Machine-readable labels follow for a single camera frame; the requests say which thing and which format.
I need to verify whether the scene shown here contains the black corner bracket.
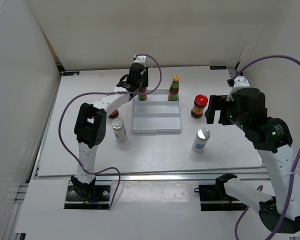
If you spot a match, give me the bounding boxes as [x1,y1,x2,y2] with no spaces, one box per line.
[62,71,80,76]
[209,65,227,70]

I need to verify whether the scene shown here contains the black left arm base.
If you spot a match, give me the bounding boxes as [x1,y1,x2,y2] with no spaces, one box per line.
[63,184,111,210]

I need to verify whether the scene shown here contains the aluminium rail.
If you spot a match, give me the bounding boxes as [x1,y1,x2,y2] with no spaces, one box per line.
[29,167,266,184]
[227,68,243,79]

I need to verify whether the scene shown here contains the aluminium right rail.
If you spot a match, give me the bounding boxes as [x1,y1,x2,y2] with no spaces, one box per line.
[227,68,243,79]

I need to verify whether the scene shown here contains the white tiered organizer tray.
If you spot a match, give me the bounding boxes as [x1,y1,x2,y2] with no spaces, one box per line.
[131,89,182,134]

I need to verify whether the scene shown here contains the left black corner bracket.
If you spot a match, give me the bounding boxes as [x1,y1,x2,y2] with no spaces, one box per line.
[62,71,80,76]

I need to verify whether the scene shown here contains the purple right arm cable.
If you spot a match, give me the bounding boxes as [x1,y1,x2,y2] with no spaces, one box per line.
[227,54,300,240]

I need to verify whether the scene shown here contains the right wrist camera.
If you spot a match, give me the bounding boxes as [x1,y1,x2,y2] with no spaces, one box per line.
[226,76,250,102]

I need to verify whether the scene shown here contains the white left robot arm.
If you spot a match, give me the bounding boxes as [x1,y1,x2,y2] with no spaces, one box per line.
[70,62,148,200]

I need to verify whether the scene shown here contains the left red-lid sauce jar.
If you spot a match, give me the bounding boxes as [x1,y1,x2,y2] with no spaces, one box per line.
[108,109,119,119]

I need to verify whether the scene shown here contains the aluminium front rail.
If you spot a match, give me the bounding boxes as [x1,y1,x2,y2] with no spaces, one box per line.
[29,167,266,184]

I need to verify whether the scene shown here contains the right white shaker bottle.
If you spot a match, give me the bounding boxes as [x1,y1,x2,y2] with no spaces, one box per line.
[191,128,211,153]

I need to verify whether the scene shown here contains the white shaker bottle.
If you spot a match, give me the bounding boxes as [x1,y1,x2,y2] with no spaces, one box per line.
[191,128,211,153]
[111,118,127,143]

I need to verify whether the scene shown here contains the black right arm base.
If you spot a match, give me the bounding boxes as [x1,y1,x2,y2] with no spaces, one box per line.
[193,184,247,212]

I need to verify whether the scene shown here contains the red-lid sauce jar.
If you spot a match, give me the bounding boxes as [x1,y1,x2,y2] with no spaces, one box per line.
[191,94,209,119]
[108,109,119,119]

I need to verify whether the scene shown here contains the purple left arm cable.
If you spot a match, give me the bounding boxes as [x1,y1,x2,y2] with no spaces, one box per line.
[58,53,163,210]

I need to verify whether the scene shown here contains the tall sauce bottle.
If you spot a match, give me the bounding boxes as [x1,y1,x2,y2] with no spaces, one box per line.
[138,87,147,101]
[168,75,180,101]

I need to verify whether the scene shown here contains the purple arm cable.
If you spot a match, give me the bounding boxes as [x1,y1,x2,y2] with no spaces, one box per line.
[58,53,163,210]
[227,54,300,240]

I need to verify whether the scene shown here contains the right black corner bracket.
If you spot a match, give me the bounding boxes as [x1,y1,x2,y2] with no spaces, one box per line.
[209,65,227,70]

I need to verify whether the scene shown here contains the right red-lid sauce jar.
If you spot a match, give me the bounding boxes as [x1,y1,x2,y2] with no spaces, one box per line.
[191,94,209,119]

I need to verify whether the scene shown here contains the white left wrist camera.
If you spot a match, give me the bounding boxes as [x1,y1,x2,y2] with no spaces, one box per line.
[133,55,147,66]

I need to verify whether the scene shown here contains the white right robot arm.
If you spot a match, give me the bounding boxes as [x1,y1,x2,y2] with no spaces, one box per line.
[204,87,300,234]

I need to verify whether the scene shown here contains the left white shaker bottle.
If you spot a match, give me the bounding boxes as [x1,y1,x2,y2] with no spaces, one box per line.
[111,118,127,143]

